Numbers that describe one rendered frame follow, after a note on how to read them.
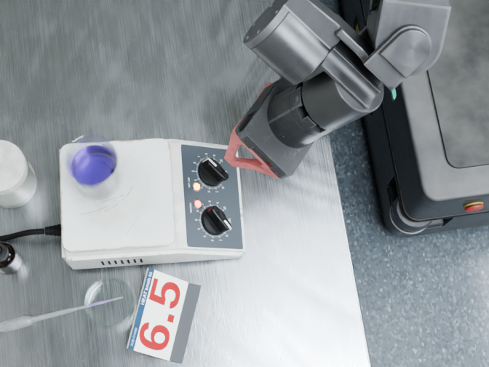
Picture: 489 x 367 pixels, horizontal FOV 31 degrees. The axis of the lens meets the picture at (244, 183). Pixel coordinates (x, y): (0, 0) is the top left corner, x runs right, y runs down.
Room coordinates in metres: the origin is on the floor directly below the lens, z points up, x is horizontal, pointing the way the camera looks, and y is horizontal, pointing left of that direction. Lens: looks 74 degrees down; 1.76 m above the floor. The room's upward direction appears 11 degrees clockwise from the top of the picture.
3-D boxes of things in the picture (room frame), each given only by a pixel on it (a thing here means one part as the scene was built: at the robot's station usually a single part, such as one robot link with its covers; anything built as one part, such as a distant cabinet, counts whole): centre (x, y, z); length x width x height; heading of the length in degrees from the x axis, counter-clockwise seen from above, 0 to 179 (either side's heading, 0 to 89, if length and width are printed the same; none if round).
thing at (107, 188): (0.23, 0.15, 0.87); 0.06 x 0.05 x 0.08; 4
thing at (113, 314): (0.12, 0.12, 0.76); 0.06 x 0.06 x 0.02
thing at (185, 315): (0.11, 0.06, 0.77); 0.09 x 0.06 x 0.04; 178
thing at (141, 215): (0.22, 0.13, 0.83); 0.12 x 0.12 x 0.01; 15
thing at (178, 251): (0.23, 0.11, 0.79); 0.22 x 0.13 x 0.08; 105
